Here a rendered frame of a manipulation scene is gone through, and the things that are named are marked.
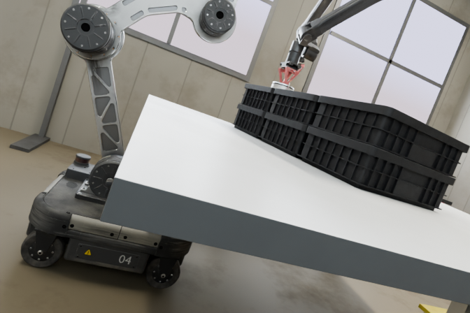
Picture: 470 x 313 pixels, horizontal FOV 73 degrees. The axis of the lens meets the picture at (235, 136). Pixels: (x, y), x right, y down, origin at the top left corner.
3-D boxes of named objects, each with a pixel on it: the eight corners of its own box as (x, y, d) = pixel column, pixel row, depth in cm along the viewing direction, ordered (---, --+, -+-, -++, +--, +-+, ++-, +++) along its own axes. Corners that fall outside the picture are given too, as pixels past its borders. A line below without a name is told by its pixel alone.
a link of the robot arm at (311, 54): (303, 24, 142) (306, 33, 136) (324, 34, 146) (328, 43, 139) (289, 46, 150) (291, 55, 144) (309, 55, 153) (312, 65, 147)
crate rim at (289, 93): (315, 100, 108) (317, 94, 108) (271, 93, 135) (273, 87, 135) (389, 133, 126) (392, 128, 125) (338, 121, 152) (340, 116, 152)
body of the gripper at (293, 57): (290, 71, 152) (295, 56, 151) (301, 70, 142) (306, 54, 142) (278, 66, 149) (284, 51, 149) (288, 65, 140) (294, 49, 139)
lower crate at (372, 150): (357, 188, 83) (374, 146, 82) (293, 157, 110) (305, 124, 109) (443, 214, 100) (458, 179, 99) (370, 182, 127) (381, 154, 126)
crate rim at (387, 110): (387, 114, 81) (390, 106, 81) (315, 101, 108) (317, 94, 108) (469, 154, 99) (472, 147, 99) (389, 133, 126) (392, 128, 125)
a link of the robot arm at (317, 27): (393, -31, 127) (403, -22, 119) (396, -18, 130) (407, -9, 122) (296, 26, 144) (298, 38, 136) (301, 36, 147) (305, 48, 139)
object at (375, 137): (373, 149, 82) (389, 108, 81) (305, 128, 109) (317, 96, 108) (456, 182, 100) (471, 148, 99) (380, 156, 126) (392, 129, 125)
